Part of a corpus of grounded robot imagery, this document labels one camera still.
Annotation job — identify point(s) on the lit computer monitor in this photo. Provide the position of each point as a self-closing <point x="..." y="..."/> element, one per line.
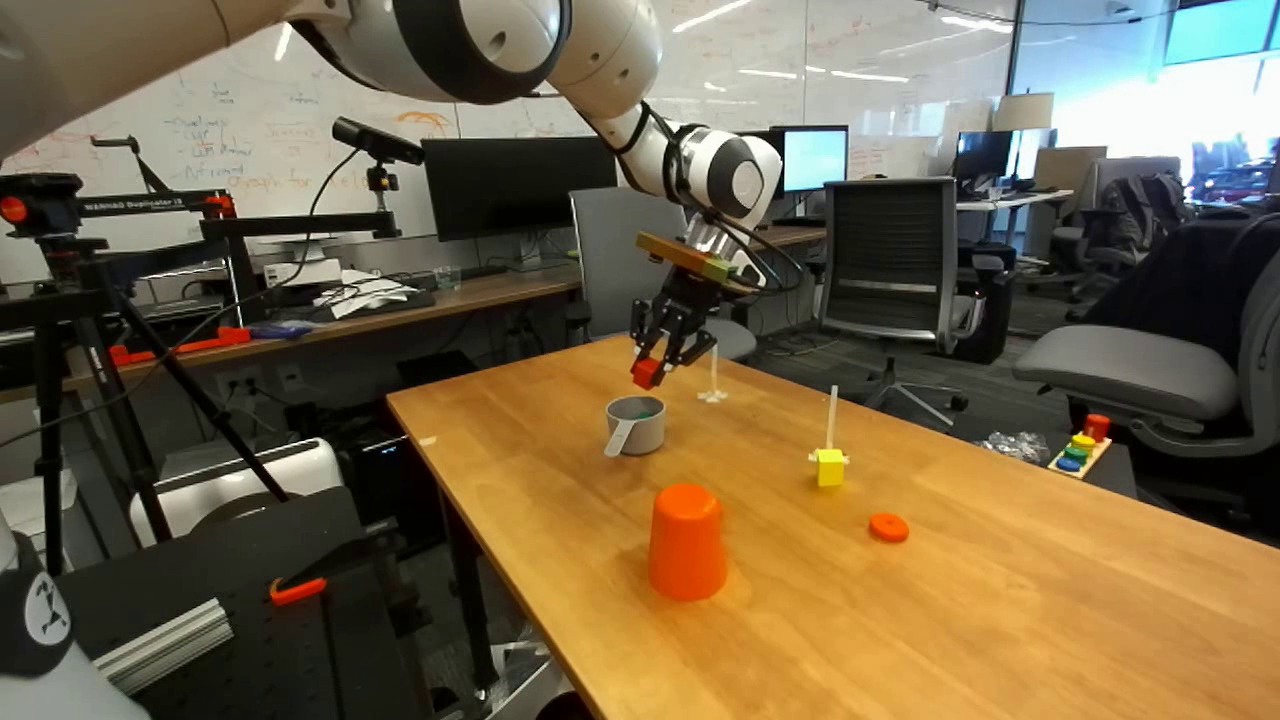
<point x="813" y="162"/>

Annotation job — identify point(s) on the colourful stacking toy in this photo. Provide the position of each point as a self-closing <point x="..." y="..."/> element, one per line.
<point x="1076" y="449"/>

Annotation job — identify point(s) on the orange plastic cup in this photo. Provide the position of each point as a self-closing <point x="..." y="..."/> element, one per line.
<point x="685" y="547"/>

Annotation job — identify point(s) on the black camera on stand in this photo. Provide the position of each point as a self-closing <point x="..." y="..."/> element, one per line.
<point x="373" y="137"/>

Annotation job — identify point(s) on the gray cup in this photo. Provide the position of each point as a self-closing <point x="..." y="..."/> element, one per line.
<point x="640" y="430"/>

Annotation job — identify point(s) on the yellow block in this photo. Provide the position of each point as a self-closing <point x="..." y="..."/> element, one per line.
<point x="828" y="471"/>

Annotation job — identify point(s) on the white equipment case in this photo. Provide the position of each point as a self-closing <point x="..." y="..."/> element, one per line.
<point x="253" y="480"/>

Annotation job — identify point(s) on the clear plastic wrap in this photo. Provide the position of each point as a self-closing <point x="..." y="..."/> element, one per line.
<point x="1022" y="447"/>

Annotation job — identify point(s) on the black camera tripod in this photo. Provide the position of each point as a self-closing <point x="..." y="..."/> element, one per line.
<point x="52" y="401"/>

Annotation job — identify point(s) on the aluminium profile bar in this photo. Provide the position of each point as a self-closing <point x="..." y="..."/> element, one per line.
<point x="162" y="645"/>

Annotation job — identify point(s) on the white papers pile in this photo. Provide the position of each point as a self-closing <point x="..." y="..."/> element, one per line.
<point x="366" y="292"/>

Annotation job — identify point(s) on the whiteboard with scribbles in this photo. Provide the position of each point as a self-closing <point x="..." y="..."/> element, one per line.
<point x="242" y="126"/>

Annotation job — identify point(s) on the flat cart platform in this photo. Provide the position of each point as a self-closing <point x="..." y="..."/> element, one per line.
<point x="202" y="562"/>

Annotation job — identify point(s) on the orange tool on desk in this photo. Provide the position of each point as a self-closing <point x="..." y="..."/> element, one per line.
<point x="202" y="347"/>

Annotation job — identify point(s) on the beige lamp shade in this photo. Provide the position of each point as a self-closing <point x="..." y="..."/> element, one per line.
<point x="1026" y="113"/>

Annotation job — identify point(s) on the black cap with logo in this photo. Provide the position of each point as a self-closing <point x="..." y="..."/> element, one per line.
<point x="32" y="615"/>

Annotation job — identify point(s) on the orange disc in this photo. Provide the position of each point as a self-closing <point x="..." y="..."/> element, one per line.
<point x="891" y="529"/>

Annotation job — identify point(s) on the black table leg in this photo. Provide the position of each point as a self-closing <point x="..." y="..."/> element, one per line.
<point x="468" y="601"/>

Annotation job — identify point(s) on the gray fabric chair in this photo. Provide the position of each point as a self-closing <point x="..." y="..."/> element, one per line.
<point x="606" y="253"/>

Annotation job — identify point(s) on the black mesh office chair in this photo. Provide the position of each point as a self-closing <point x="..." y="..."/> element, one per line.
<point x="887" y="242"/>

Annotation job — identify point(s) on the black boom rail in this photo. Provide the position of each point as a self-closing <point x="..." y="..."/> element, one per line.
<point x="145" y="205"/>

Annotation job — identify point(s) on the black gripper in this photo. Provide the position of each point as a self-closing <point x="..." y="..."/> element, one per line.
<point x="691" y="305"/>

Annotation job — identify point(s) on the light gray office chair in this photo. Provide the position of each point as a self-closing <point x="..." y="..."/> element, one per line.
<point x="1132" y="366"/>

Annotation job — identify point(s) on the short white peg stand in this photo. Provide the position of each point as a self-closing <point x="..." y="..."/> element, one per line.
<point x="715" y="396"/>

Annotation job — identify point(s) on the wooden office desk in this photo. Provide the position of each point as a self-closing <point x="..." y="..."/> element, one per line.
<point x="443" y="300"/>

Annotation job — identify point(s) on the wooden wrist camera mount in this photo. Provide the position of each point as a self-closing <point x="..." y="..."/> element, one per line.
<point x="693" y="258"/>

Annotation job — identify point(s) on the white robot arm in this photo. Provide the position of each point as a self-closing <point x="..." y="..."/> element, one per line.
<point x="464" y="43"/>

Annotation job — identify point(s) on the black padded office chair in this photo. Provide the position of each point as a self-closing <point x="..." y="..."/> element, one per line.
<point x="1184" y="282"/>

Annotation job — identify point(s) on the large black monitor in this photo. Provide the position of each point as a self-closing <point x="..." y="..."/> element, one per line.
<point x="523" y="194"/>

